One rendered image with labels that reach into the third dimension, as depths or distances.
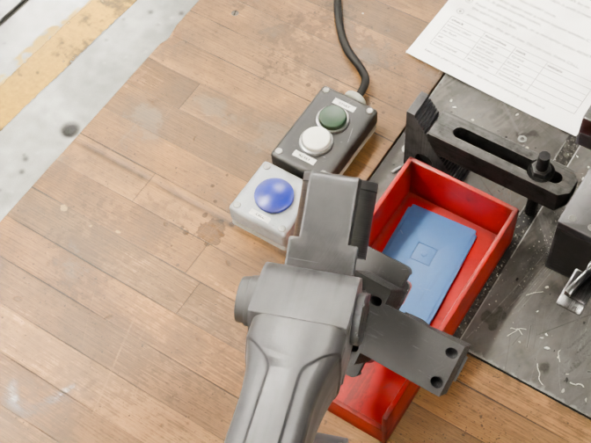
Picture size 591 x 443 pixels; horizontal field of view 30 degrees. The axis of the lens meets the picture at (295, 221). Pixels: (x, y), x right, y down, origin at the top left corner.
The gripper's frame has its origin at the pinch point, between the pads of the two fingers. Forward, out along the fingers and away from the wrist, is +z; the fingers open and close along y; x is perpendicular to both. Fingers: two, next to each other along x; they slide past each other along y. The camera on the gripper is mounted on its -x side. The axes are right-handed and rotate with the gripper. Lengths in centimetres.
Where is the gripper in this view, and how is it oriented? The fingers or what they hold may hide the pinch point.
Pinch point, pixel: (375, 305)
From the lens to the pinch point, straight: 99.9
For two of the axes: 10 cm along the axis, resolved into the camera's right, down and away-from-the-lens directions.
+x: -8.4, -4.5, 3.0
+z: 3.0, 0.6, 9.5
